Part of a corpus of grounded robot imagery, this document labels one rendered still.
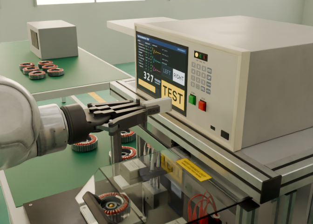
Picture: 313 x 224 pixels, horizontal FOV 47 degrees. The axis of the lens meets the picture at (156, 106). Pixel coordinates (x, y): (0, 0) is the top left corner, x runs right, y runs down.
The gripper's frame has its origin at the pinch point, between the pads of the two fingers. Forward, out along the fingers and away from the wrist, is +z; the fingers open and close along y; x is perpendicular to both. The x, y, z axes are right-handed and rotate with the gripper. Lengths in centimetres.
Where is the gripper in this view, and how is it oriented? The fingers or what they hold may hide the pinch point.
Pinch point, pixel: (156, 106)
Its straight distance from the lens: 76.6
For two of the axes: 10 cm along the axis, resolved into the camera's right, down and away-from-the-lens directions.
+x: 0.0, -9.3, -3.6
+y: 5.0, 3.2, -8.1
